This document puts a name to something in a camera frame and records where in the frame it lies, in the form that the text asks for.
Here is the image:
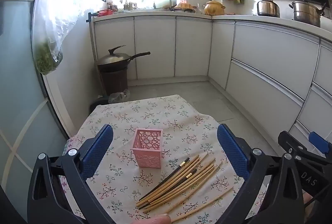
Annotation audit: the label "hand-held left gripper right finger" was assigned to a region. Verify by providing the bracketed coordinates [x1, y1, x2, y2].
[217, 124, 304, 224]

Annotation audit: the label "woven basket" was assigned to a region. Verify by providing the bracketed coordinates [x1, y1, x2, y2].
[172, 1, 196, 13]

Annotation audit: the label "black chopstick with gold band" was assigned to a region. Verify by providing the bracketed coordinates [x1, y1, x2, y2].
[138, 157, 190, 202]
[144, 168, 198, 209]

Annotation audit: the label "crumpled clear plastic bag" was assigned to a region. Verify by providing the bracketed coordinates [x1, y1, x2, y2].
[108, 89, 131, 104]

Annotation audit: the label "dark wok with handle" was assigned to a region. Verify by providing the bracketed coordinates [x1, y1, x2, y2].
[98, 51, 151, 73]

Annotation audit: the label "pink perforated chopstick holder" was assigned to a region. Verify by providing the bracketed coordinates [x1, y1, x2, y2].
[130, 129, 164, 168]

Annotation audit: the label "hanging plastic bag of greens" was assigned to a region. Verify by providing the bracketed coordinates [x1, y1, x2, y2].
[32, 0, 81, 75]

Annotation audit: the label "person's left hand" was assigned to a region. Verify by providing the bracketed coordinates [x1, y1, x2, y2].
[149, 214, 172, 224]

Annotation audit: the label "metal wok lid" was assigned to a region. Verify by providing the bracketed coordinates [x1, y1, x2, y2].
[97, 45, 130, 66]

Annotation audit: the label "dark round object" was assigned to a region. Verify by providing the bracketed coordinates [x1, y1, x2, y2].
[89, 95, 112, 113]

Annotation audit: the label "white countertop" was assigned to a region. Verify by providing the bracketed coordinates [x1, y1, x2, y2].
[91, 9, 332, 41]

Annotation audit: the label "bunch of bamboo chopsticks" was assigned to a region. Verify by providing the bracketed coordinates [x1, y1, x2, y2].
[136, 153, 234, 223]

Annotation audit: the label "steel kettle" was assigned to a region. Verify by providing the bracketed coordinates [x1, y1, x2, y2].
[257, 0, 281, 18]

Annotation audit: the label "steel stock pot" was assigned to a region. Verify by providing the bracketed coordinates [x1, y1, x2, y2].
[289, 0, 327, 28]

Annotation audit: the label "brown bin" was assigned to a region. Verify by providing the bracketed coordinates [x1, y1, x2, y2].
[100, 67, 129, 96]

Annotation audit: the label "white kitchen base cabinets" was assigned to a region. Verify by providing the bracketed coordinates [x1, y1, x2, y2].
[89, 15, 332, 159]

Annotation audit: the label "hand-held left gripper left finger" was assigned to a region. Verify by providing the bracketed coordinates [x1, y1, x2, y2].
[27, 124, 115, 224]

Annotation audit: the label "yellow clay pot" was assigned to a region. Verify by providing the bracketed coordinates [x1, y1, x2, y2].
[203, 0, 226, 16]

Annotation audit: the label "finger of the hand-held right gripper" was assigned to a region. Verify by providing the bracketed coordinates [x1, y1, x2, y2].
[278, 131, 325, 160]
[309, 131, 332, 154]

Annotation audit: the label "floral tablecloth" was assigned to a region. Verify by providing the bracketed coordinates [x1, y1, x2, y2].
[58, 94, 269, 224]

